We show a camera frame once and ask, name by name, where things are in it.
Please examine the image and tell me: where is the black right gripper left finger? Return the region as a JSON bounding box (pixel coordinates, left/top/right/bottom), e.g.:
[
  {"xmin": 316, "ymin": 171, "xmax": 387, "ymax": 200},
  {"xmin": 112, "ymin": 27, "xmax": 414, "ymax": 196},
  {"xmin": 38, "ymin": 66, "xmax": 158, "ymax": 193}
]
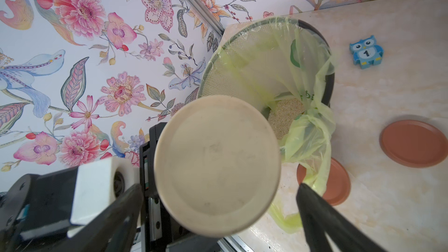
[{"xmin": 52, "ymin": 184, "xmax": 144, "ymax": 252}]

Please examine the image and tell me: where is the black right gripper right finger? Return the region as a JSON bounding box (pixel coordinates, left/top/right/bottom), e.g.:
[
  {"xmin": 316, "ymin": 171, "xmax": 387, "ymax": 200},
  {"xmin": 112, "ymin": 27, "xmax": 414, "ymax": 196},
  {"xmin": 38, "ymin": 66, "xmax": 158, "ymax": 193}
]
[{"xmin": 296, "ymin": 183, "xmax": 384, "ymax": 252}]

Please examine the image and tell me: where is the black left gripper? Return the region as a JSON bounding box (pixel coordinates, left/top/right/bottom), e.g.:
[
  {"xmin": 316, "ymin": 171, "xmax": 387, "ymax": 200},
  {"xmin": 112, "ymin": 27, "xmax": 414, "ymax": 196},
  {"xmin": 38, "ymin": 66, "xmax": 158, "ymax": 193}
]
[{"xmin": 140, "ymin": 122, "xmax": 222, "ymax": 252}]

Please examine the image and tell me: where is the beige jar lid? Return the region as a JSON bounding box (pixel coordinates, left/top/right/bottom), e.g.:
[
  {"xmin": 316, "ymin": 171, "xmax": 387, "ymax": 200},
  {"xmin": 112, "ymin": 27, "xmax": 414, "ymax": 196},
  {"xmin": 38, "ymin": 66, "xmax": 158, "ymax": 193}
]
[{"xmin": 154, "ymin": 95, "xmax": 281, "ymax": 239}]

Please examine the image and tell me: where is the rice pile in bin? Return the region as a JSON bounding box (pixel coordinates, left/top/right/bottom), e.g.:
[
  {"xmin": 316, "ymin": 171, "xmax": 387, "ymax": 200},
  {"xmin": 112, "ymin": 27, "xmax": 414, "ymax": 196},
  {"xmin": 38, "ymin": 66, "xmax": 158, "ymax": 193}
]
[{"xmin": 268, "ymin": 98, "xmax": 305, "ymax": 140}]

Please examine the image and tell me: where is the closed jar brown lid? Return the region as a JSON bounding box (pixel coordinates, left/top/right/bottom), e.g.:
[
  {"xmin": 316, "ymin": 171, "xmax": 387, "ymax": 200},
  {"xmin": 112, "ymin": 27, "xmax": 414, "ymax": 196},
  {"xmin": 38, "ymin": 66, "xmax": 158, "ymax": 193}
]
[{"xmin": 296, "ymin": 158, "xmax": 351, "ymax": 206}]

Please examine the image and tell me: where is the green plastic bin liner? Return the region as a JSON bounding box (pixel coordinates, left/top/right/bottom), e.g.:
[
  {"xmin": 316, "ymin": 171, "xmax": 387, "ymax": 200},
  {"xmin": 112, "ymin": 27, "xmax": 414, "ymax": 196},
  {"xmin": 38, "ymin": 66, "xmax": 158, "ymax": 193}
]
[{"xmin": 199, "ymin": 17, "xmax": 337, "ymax": 233}]

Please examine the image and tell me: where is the black mesh waste bin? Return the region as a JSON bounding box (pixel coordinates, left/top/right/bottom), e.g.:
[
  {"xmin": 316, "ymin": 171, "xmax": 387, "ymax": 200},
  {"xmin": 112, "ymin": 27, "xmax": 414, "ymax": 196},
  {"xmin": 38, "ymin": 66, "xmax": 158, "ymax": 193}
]
[{"xmin": 198, "ymin": 17, "xmax": 335, "ymax": 117}]

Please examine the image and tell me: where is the small blue figurine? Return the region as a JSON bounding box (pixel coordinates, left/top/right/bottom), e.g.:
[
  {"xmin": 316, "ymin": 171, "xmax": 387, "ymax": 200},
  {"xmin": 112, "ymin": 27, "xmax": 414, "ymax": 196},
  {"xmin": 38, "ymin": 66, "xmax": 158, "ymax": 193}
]
[{"xmin": 349, "ymin": 35, "xmax": 384, "ymax": 70}]

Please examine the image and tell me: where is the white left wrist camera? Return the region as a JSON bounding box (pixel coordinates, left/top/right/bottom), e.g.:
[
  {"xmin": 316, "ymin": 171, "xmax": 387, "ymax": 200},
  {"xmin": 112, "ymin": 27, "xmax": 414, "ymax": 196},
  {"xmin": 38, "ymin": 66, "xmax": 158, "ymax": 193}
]
[{"xmin": 66, "ymin": 156, "xmax": 140, "ymax": 238}]

